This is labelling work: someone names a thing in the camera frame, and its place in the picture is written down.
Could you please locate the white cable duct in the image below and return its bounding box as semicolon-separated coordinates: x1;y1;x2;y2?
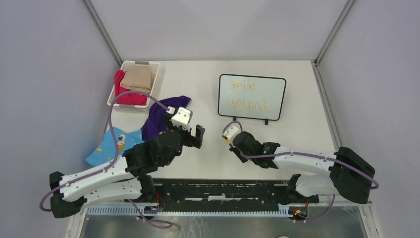
86;205;292;218

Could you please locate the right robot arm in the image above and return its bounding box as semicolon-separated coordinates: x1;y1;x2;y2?
222;129;379;204

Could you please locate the black framed whiteboard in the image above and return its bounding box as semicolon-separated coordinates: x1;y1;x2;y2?
217;74;287;125

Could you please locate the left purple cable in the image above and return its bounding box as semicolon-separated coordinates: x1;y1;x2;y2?
39;91;174;229

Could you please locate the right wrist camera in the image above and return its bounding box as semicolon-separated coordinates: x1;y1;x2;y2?
222;125;242;141

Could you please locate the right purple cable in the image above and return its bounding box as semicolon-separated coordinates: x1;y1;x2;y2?
221;120;380;223

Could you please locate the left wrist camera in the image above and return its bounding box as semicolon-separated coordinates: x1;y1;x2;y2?
170;107;193;131

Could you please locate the red cloth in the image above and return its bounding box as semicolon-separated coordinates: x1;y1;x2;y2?
114;70;148;106

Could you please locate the beige cloth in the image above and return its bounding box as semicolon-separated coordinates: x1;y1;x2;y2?
120;65;156;93

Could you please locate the blue patterned cloth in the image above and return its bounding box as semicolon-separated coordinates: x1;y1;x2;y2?
85;127;144;167

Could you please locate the purple cable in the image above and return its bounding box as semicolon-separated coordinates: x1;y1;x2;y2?
221;120;380;223
39;91;174;229

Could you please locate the purple cloth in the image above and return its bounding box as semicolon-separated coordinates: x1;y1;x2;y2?
141;96;192;141

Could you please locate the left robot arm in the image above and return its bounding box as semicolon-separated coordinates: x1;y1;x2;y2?
49;125;205;218

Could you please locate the white marker pen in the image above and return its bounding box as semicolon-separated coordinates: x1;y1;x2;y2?
222;136;230;144

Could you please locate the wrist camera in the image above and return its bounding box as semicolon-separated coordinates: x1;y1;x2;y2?
170;107;193;131
222;125;242;141

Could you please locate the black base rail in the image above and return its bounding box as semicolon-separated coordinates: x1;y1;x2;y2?
133;178;319;212

